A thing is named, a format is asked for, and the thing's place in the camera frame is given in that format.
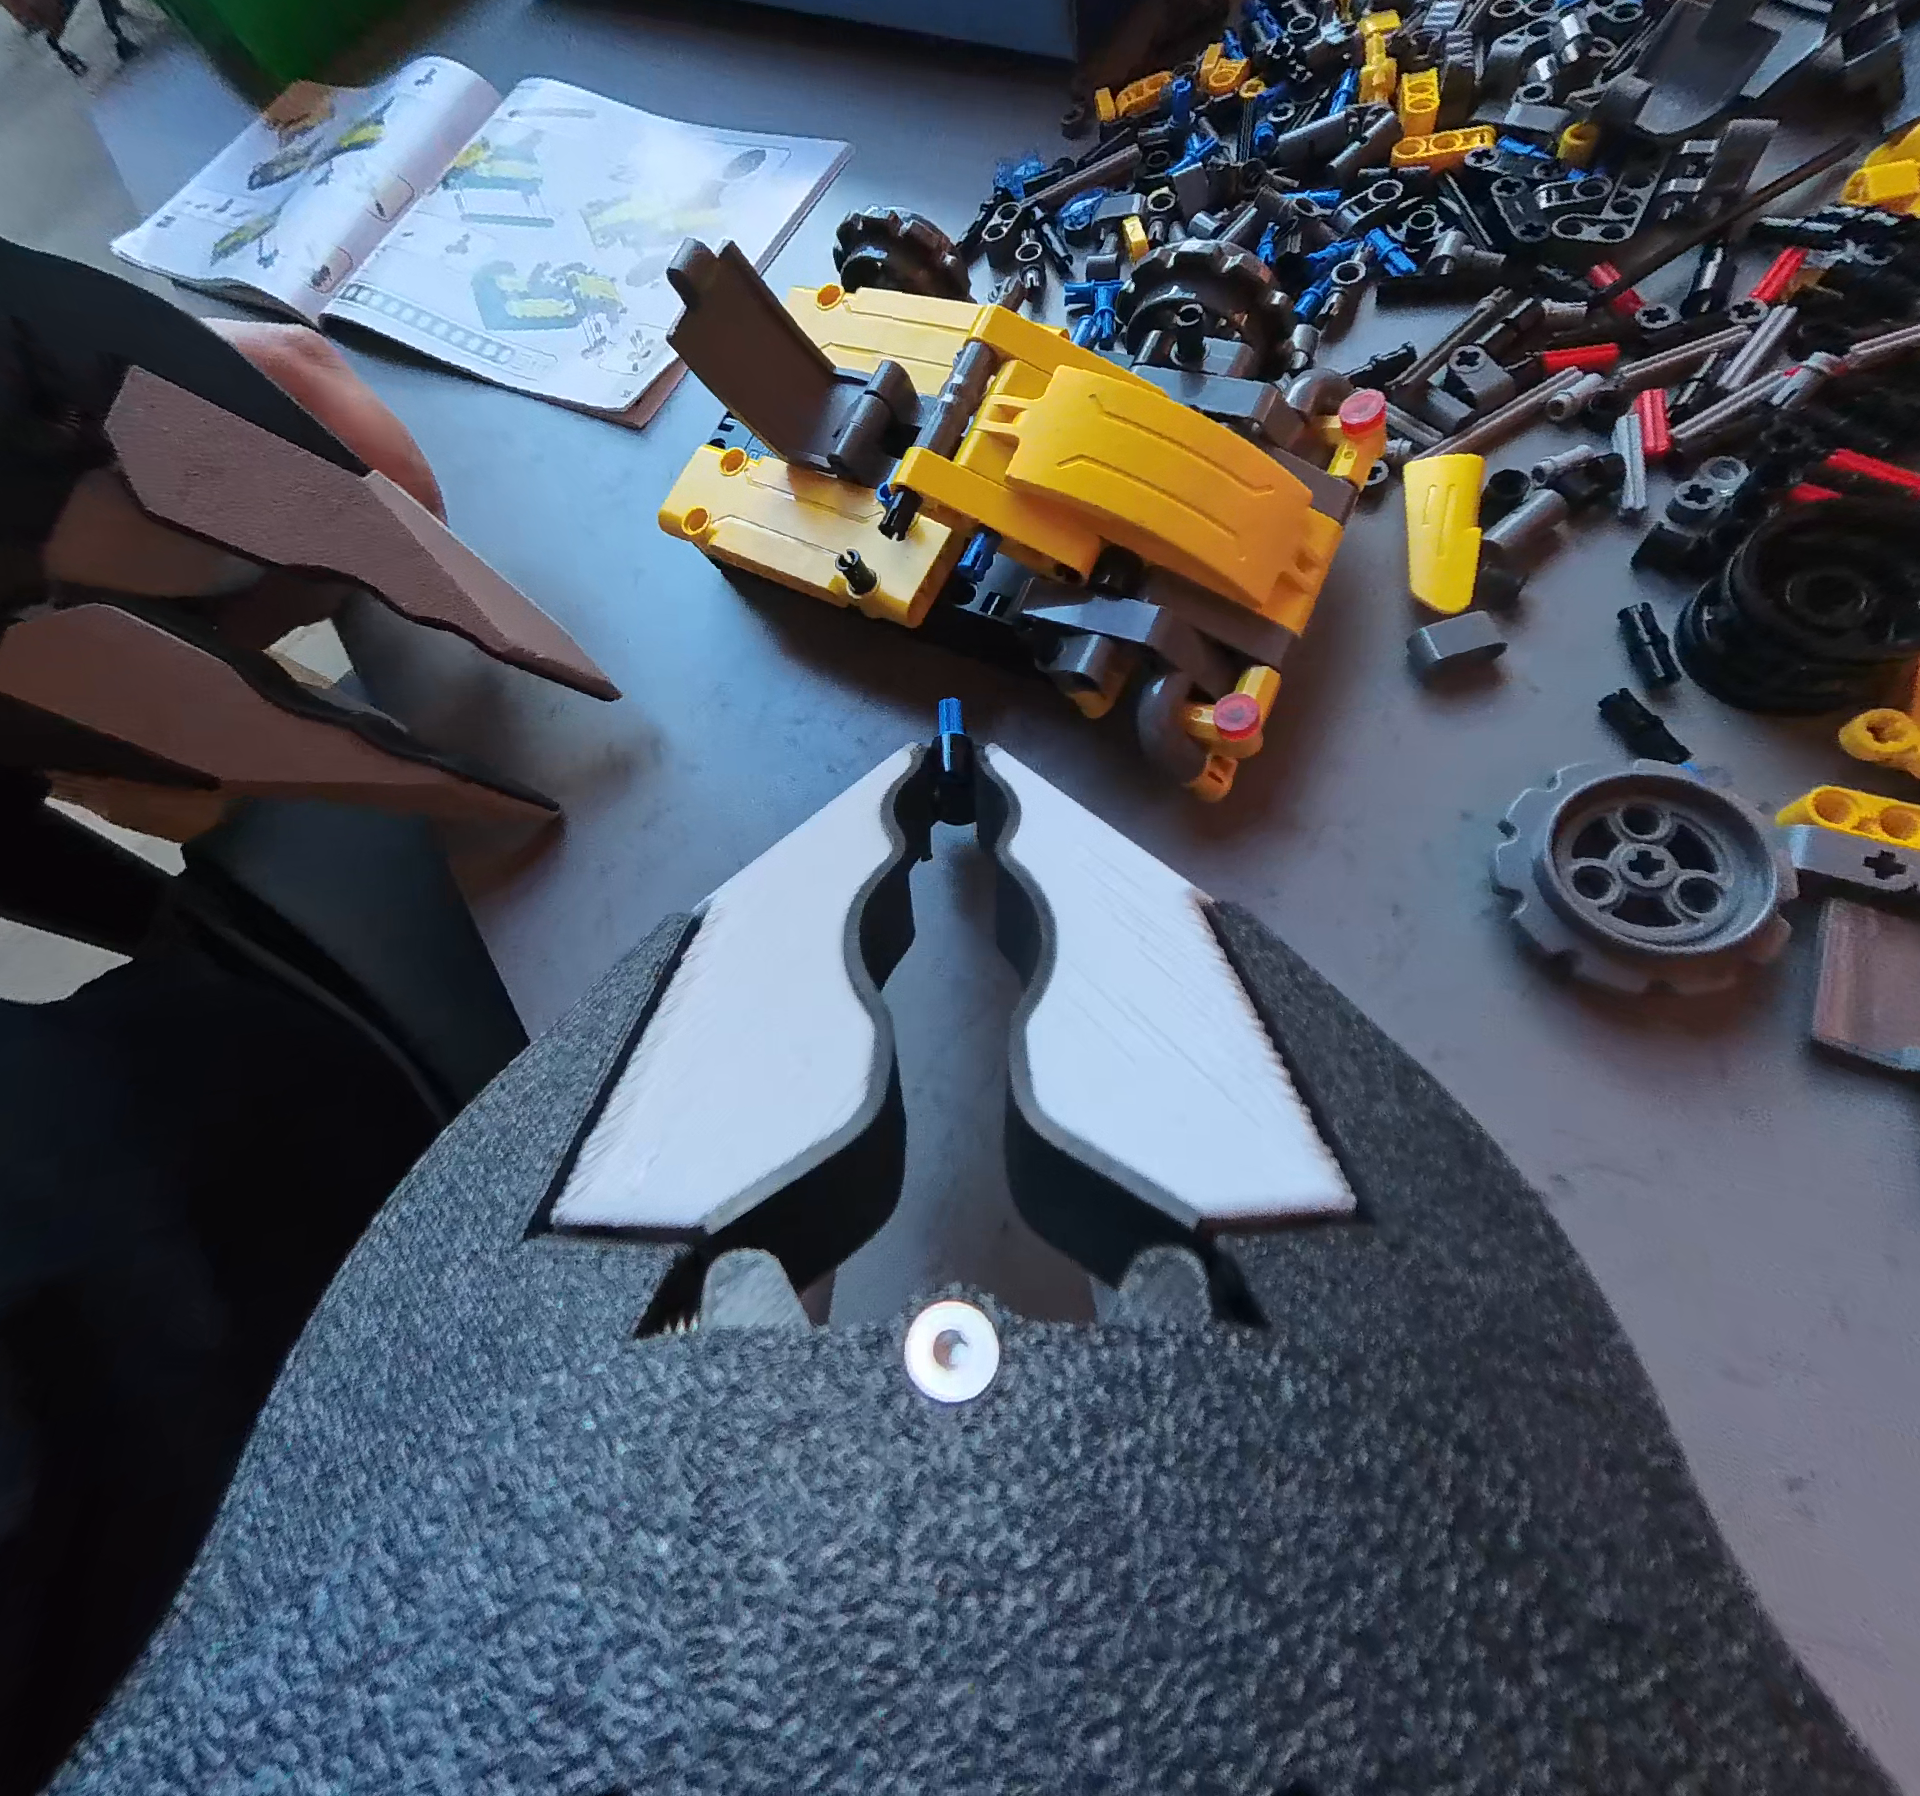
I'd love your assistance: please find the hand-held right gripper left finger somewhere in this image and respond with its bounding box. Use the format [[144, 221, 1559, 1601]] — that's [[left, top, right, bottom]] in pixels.
[[555, 741, 939, 1280]]

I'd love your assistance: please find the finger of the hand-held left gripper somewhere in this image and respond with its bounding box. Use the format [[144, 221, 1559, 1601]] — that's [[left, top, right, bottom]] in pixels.
[[102, 366, 619, 702], [0, 603, 564, 826]]

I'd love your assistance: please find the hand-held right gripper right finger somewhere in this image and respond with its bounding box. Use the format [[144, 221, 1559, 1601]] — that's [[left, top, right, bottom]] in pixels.
[[976, 744, 1360, 1235]]

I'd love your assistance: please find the black connector cluster blue pin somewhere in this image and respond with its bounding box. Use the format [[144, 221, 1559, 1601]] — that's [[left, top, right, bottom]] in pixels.
[[918, 697, 983, 823]]

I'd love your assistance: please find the grey desk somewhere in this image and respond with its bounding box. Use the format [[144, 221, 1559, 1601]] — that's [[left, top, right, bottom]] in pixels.
[[0, 0, 1920, 1780]]

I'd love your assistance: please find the person's left hand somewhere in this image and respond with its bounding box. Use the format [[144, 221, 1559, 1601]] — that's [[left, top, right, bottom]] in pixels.
[[202, 315, 449, 522]]

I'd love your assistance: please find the small black tripod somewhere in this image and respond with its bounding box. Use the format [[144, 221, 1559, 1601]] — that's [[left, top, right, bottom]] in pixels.
[[30, 0, 139, 83]]

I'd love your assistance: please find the open instruction booklet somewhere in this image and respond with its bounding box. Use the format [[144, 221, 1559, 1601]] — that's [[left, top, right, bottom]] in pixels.
[[111, 55, 856, 431]]

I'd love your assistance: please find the grey sprocket wheel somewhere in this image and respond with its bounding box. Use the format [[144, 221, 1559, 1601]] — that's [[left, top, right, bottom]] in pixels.
[[1490, 758, 1798, 998]]

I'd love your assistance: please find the yellow curved panel brick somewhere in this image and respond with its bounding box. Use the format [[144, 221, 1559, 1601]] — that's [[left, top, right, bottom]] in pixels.
[[1403, 454, 1490, 617]]

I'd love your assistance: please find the yellow toy vehicle model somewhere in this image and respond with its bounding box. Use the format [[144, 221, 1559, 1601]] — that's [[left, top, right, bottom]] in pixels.
[[655, 237, 1389, 800]]

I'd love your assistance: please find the black sprocket wheel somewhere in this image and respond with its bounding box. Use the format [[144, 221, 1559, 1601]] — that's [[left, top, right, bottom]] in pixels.
[[1122, 237, 1301, 377], [827, 207, 976, 306]]

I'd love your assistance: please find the black toy tyre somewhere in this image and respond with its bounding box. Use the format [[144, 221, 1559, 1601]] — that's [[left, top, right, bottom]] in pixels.
[[1672, 494, 1920, 716]]

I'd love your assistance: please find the pile of loose building bricks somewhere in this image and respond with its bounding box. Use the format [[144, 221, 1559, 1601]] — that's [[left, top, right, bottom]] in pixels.
[[959, 0, 1920, 581]]

